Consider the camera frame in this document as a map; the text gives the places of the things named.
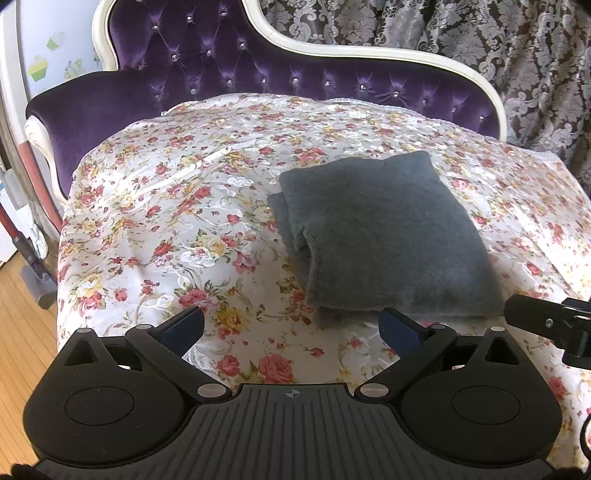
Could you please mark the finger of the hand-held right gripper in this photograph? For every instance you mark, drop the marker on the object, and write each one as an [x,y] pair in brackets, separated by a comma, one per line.
[526,314]

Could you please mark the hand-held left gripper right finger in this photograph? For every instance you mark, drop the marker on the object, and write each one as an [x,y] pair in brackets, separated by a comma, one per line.
[399,330]

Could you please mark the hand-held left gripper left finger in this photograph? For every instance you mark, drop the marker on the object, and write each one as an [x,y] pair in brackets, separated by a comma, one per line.
[184,330]

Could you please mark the grey argyle sweater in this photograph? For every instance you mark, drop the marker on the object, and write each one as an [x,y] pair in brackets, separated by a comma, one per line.
[383,230]

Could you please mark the floral blanket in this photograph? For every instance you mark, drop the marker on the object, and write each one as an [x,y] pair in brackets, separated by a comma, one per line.
[161,207]

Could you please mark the red stick vacuum cleaner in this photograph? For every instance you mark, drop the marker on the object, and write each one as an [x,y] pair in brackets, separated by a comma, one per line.
[39,281]

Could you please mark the grey damask curtain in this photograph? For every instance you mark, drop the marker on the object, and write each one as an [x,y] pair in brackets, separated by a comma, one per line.
[531,55]

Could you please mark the purple tufted sofa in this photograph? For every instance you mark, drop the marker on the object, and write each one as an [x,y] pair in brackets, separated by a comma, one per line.
[231,55]

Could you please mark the white panel with cupcake stickers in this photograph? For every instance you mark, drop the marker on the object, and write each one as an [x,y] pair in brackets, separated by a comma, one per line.
[55,27]

